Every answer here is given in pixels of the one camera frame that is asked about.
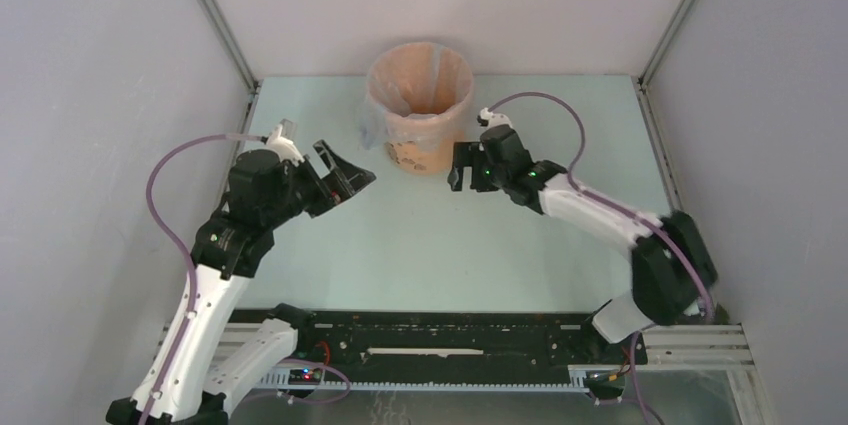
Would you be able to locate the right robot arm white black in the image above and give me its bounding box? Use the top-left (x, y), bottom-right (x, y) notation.
top-left (448, 124), bottom-right (718, 363)

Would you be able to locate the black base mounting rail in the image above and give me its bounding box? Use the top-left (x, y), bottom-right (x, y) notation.
top-left (294, 311), bottom-right (647, 385)

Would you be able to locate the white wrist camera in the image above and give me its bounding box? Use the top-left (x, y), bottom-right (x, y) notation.
top-left (263, 119), bottom-right (306, 166)
top-left (477, 108), bottom-right (513, 136)

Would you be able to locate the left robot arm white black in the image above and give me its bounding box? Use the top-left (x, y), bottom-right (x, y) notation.
top-left (106, 136), bottom-right (376, 424)

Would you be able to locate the white slotted cable duct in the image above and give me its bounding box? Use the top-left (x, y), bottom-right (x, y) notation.
top-left (253, 366), bottom-right (589, 393)

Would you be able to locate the purple cable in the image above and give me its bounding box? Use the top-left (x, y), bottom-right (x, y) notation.
top-left (486, 90), bottom-right (717, 425)
top-left (135, 133), bottom-right (352, 425)

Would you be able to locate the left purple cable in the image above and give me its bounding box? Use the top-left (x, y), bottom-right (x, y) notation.
top-left (135, 133), bottom-right (352, 425)

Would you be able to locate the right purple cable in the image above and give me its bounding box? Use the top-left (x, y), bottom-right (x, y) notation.
top-left (486, 90), bottom-right (717, 425)

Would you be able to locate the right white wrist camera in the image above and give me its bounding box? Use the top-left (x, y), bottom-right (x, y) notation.
top-left (477, 108), bottom-right (513, 136)

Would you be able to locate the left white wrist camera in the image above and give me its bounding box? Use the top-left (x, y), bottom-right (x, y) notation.
top-left (263, 119), bottom-right (306, 166)

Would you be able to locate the orange plastic trash bin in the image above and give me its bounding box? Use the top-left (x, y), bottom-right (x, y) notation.
top-left (365, 41), bottom-right (476, 177)

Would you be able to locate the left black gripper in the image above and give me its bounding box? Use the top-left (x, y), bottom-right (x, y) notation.
top-left (263, 140), bottom-right (375, 228)

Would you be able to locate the light blue plastic trash bag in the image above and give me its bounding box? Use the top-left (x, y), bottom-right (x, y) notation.
top-left (357, 41), bottom-right (477, 153)

